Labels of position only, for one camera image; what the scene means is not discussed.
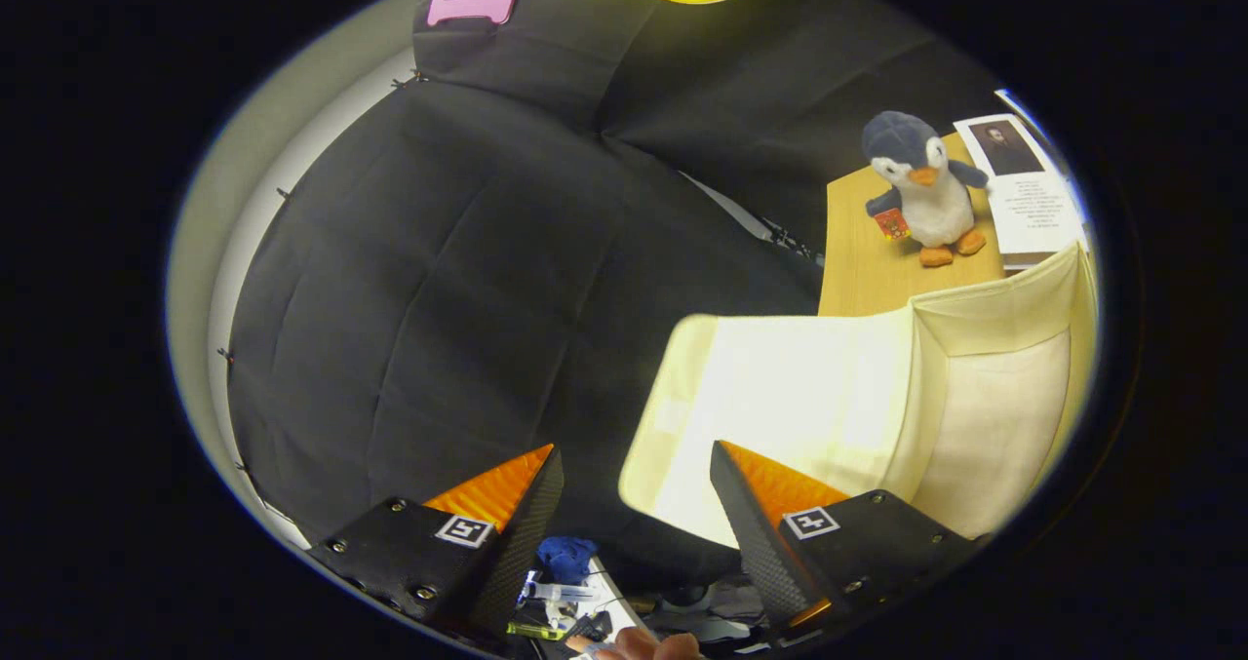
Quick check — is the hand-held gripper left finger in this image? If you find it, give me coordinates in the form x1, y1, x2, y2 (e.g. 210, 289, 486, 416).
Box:
307, 443, 566, 641

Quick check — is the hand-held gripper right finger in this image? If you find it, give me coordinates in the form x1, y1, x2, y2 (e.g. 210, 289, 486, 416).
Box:
710, 440, 981, 641

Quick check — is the cream fabric storage box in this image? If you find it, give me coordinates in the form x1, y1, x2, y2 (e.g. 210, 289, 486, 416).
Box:
618, 243, 1098, 549

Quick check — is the blue cloth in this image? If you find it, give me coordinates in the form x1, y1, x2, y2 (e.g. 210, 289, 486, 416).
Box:
537, 536, 599, 585

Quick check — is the blue-grey penguin plush toy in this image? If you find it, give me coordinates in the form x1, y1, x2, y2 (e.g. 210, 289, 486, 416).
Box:
861, 110, 991, 268

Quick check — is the white book with portrait cover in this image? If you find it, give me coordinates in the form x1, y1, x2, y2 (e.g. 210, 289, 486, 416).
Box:
953, 113, 1090, 271

